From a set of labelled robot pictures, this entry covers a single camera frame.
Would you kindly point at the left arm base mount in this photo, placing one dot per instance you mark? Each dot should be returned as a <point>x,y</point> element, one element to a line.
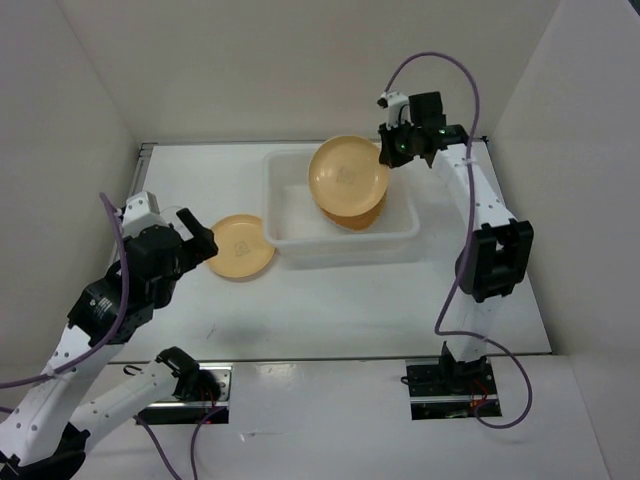
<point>187,403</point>

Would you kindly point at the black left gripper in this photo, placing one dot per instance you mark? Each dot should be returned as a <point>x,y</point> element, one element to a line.
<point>202,241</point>

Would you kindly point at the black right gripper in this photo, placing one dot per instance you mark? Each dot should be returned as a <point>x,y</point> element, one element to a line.
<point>389,154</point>

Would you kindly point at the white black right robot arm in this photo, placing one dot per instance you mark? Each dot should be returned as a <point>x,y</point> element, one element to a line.
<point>495,256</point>

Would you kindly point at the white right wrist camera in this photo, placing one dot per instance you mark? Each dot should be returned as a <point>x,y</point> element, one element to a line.
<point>396,105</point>

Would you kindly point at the translucent white plastic bin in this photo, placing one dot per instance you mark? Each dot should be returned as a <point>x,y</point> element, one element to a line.
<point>295,226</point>

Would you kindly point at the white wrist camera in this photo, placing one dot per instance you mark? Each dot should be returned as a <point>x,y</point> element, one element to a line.
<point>140,212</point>
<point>396,105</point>

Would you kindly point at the woven bamboo triangular tray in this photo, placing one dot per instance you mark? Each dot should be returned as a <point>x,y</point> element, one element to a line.
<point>359,222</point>

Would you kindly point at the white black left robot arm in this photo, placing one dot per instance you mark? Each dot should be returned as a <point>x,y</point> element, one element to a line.
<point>52,430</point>

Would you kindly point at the yellow plate with bear print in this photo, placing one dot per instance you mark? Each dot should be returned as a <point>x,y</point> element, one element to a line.
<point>345,177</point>

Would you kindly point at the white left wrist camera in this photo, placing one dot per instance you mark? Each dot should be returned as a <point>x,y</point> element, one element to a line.
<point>140,212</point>

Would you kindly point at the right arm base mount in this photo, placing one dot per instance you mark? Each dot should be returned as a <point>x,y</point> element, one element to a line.
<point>442,388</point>

